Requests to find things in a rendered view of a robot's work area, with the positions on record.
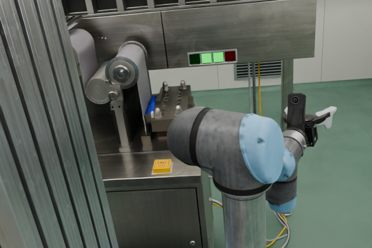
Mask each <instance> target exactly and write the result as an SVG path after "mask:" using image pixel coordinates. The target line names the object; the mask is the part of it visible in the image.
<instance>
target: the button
mask: <svg viewBox="0 0 372 248"><path fill-rule="evenodd" d="M171 165H172V161H171V159H158V160H155V161H154V165H153V173H170V172H171Z"/></svg>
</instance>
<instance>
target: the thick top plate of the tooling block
mask: <svg viewBox="0 0 372 248"><path fill-rule="evenodd" d="M186 87H187V88H186V89H184V90H182V89H180V86H169V87H168V88H169V90H167V91H163V90H162V89H163V88H162V87H161V89H160V92H159V93H160V94H161V93H162V95H163V97H162V101H161V104H156V105H155V108H159V109H160V112H161V115H162V117H161V118H151V125H152V132H160V131H168V128H169V125H170V124H171V122H172V121H173V119H174V118H175V117H176V116H175V107H176V106H177V105H179V106H180V107H181V109H182V112H183V111H185V110H187V109H189V106H188V104H189V97H190V96H191V88H190V85H186ZM155 108H154V109H155Z"/></svg>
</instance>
